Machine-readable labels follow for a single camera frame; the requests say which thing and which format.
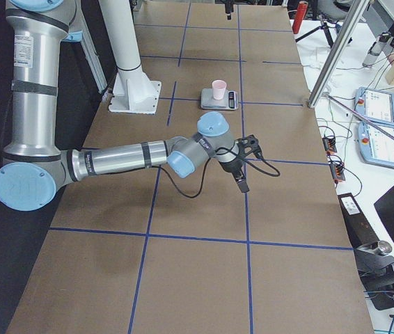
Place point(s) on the upper orange connector module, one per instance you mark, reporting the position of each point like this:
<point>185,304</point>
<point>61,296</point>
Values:
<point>329,143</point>

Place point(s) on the red cylinder tube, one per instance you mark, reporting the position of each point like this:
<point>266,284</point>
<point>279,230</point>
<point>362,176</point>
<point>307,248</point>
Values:
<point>299,16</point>

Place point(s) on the aluminium frame post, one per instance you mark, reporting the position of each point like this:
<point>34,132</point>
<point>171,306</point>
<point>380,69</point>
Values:
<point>348,27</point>

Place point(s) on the upper blue teach pendant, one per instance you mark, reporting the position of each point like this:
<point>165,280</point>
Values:
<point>377,105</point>

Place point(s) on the lower blue teach pendant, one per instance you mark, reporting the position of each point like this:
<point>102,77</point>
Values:
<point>375,147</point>

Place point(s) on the blue teach pendant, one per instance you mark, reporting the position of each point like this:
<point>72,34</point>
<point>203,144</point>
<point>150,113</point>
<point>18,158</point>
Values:
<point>375,147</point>
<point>377,105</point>

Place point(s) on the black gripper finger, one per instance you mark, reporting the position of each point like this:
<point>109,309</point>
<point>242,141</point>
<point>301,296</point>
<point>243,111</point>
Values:
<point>228,4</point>

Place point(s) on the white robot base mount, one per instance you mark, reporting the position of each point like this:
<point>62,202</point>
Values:
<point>133,91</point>

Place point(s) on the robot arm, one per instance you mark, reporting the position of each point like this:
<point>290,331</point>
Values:
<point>45,152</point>

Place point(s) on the black tripod bar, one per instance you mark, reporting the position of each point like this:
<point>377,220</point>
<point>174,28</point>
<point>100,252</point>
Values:
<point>325,25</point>

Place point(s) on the lower orange connector module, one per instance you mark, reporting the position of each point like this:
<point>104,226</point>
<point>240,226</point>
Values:
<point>337,171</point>

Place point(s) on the orange connector module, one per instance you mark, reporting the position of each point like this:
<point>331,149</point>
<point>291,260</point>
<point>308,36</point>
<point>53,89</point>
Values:
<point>337,171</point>
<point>329,143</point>

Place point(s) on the metal rod green tip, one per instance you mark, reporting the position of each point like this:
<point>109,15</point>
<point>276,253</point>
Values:
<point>359,116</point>

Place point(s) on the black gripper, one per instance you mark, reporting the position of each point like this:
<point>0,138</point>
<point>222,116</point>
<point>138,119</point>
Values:
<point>232,168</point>

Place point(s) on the black box white label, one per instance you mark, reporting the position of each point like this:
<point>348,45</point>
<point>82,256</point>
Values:
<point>359,230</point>

